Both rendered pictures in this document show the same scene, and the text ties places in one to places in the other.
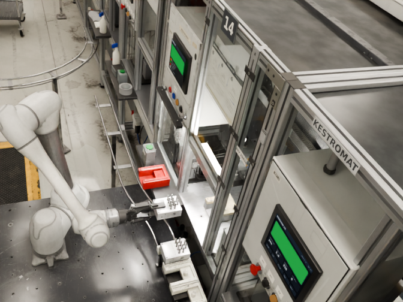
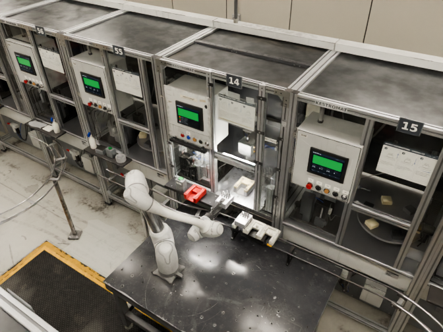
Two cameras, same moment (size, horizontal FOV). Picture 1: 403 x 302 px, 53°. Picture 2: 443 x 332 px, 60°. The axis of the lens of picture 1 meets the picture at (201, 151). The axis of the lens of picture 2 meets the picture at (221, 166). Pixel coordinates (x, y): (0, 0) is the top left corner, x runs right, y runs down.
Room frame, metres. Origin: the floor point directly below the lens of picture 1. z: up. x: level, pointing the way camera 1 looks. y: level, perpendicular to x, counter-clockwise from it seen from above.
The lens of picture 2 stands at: (-0.59, 1.19, 3.12)
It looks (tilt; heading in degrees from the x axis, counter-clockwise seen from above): 38 degrees down; 331
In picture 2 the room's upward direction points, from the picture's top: 1 degrees counter-clockwise
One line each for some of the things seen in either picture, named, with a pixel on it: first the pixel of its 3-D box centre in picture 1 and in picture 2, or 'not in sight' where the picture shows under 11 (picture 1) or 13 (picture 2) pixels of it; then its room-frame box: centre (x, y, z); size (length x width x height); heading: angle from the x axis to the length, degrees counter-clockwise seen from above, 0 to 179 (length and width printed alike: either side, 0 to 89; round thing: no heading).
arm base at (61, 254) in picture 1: (48, 248); (170, 269); (1.19, 0.69, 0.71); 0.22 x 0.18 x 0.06; 28
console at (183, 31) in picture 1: (200, 65); (196, 111); (1.83, 0.09, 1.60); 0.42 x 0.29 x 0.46; 28
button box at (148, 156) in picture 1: (150, 154); (181, 183); (1.78, 0.30, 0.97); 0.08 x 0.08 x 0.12; 28
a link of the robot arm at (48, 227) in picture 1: (47, 228); (166, 255); (1.22, 0.69, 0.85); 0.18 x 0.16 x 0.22; 166
